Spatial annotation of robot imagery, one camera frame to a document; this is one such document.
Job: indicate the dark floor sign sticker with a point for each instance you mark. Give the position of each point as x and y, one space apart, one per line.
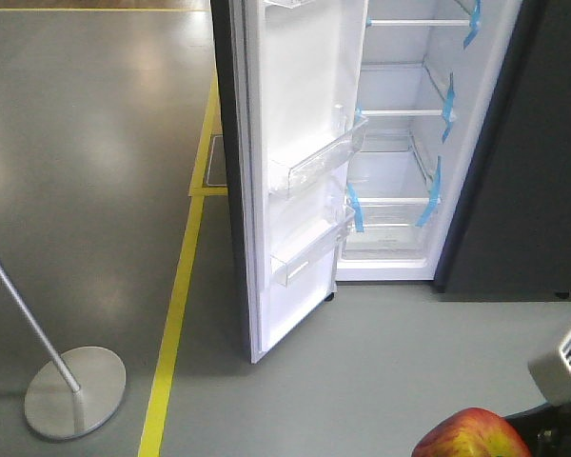
216 163

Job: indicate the clear door bin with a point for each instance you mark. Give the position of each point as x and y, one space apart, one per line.
309 242
302 164
288 4

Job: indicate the clear crisper drawer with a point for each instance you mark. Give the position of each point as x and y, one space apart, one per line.
391 230

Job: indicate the clear upper door bin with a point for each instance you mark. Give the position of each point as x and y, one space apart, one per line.
288 4

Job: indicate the clear middle door bin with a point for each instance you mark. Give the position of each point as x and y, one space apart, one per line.
302 164

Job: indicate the clear lower door bin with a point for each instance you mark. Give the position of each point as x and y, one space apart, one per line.
309 242

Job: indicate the open fridge door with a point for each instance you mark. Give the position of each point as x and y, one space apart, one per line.
288 75

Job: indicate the dark grey fridge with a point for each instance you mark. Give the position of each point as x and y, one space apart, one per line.
469 104

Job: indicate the silver sign stand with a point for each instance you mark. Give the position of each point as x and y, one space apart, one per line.
75 392

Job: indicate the red yellow apple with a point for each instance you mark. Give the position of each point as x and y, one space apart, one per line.
473 431

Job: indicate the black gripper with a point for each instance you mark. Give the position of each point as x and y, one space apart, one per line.
545 429

